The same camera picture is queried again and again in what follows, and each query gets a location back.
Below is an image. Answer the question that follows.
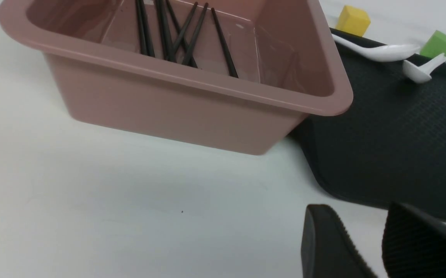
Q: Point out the white spoon middle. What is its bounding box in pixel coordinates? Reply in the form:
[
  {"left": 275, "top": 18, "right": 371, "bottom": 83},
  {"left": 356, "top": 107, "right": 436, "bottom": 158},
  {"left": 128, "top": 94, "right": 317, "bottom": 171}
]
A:
[{"left": 402, "top": 53, "right": 446, "bottom": 84}]

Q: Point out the black chopstick rightmost in bin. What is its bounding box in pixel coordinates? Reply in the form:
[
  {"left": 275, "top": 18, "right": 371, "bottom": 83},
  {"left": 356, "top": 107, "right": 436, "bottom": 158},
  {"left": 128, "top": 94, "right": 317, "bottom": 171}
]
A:
[{"left": 211, "top": 8, "right": 239, "bottom": 78}]

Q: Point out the black plastic tray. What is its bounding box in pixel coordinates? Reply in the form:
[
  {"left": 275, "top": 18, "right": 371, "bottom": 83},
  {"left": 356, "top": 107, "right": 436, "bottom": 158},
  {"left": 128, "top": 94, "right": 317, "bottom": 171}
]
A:
[{"left": 290, "top": 44, "right": 446, "bottom": 221}]

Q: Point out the black chopstick in bin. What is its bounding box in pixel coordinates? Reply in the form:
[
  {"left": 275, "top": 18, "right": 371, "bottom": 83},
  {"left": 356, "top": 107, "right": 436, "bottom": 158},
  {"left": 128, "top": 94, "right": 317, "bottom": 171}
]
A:
[
  {"left": 134, "top": 0, "right": 149, "bottom": 55},
  {"left": 211, "top": 8, "right": 239, "bottom": 78},
  {"left": 154, "top": 0, "right": 176, "bottom": 62},
  {"left": 138, "top": 0, "right": 155, "bottom": 58}
]

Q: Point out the black chopstick leftmost in bin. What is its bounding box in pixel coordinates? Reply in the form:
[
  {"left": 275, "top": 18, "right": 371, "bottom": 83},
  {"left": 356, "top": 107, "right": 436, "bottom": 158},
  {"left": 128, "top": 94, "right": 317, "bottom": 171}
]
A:
[{"left": 134, "top": 0, "right": 149, "bottom": 55}]

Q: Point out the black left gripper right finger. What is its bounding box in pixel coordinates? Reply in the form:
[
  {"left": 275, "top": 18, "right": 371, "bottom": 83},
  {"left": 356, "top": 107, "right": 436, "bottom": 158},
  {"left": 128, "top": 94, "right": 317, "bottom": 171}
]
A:
[{"left": 382, "top": 202, "right": 446, "bottom": 278}]

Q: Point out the white spoon far left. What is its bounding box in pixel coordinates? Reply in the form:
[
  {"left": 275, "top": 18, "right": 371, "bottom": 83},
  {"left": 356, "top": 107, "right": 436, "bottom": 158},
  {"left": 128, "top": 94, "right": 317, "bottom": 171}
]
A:
[{"left": 332, "top": 34, "right": 421, "bottom": 62}]

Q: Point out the black chopstick long diagonal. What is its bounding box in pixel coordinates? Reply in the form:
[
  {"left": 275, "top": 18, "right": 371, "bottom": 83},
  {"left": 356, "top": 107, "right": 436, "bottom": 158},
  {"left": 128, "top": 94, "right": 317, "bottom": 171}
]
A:
[{"left": 182, "top": 2, "right": 209, "bottom": 68}]

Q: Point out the white spoon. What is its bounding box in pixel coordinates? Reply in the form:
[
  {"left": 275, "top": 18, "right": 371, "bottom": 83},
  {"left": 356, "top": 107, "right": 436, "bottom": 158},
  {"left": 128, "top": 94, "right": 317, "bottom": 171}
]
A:
[
  {"left": 332, "top": 34, "right": 421, "bottom": 62},
  {"left": 402, "top": 53, "right": 446, "bottom": 84}
]

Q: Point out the pink plastic bin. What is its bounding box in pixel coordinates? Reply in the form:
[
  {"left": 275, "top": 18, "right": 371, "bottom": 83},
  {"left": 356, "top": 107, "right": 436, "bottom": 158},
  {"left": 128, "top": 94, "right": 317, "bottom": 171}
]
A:
[{"left": 0, "top": 0, "right": 353, "bottom": 155}]

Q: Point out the green cube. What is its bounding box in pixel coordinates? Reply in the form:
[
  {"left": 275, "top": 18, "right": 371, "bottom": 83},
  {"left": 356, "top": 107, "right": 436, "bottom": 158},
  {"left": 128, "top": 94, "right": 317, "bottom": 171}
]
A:
[{"left": 419, "top": 30, "right": 446, "bottom": 58}]

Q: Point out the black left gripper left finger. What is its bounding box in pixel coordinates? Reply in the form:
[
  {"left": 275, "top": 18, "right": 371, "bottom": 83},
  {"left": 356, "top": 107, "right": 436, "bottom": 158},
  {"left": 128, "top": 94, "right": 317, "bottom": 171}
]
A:
[{"left": 301, "top": 204, "right": 377, "bottom": 278}]

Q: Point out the yellow cube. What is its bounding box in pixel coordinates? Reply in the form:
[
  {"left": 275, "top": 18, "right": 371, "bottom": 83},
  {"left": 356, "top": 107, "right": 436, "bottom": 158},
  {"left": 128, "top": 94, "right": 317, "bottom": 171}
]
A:
[{"left": 335, "top": 5, "right": 371, "bottom": 37}]

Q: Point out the black chopstick crossing in bin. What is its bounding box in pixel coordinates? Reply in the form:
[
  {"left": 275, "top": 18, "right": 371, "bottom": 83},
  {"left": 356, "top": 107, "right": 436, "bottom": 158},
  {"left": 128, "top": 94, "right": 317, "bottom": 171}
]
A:
[{"left": 166, "top": 0, "right": 198, "bottom": 54}]

